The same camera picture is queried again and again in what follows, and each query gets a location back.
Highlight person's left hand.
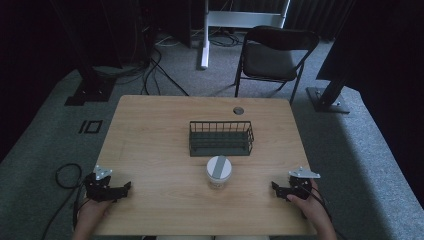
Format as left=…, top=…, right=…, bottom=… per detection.
left=75, top=198, right=115, bottom=232

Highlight black floor cables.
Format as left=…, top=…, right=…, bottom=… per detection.
left=96, top=31, right=190, bottom=98

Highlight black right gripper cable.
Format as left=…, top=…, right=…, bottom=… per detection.
left=299, top=183, right=334, bottom=224

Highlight white desk frame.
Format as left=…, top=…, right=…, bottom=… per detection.
left=199, top=0, right=292, bottom=71

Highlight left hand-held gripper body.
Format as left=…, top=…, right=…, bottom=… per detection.
left=83, top=164, right=118, bottom=203

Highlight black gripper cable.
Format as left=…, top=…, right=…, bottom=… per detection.
left=299, top=183, right=334, bottom=224
left=40, top=162, right=88, bottom=240

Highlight black metal stand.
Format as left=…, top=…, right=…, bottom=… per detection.
left=305, top=66, right=352, bottom=115
left=49, top=0, right=118, bottom=107

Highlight clear jar with white lid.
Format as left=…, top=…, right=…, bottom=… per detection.
left=205, top=155, right=234, bottom=191

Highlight black folding chair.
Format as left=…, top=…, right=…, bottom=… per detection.
left=233, top=25, right=321, bottom=106

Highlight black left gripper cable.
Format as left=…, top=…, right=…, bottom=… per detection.
left=40, top=162, right=88, bottom=240

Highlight dark green wire basket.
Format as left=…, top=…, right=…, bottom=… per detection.
left=188, top=120, right=255, bottom=158

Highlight person's right hand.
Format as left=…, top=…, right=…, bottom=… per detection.
left=286, top=179, right=327, bottom=228

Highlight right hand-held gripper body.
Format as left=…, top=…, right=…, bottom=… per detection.
left=285, top=166, right=321, bottom=201

